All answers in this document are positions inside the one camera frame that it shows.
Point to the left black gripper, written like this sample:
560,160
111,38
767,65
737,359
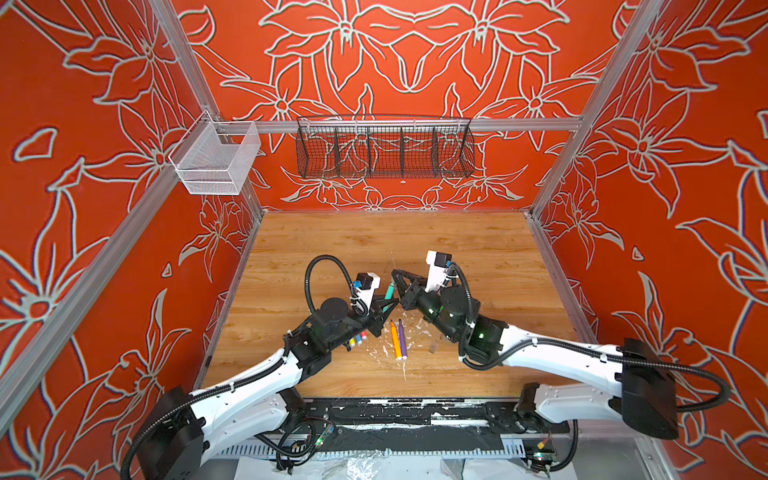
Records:
374,320

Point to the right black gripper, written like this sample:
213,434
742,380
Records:
411,296

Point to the green marker pen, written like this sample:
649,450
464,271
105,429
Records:
390,291

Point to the purple marker pen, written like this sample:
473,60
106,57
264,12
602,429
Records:
402,340

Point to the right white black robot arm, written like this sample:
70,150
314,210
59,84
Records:
629,383

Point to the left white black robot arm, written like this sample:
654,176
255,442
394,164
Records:
185,429

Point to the orange marker pen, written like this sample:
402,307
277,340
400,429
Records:
396,340

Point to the clear plastic bin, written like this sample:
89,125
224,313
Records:
212,159

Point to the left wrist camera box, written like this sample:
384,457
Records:
364,288

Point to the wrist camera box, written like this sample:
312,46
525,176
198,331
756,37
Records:
364,288
437,267

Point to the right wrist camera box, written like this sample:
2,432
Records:
437,267

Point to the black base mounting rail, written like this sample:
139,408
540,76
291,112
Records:
429,425

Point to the black wire mesh basket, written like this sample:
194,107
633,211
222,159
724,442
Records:
366,146

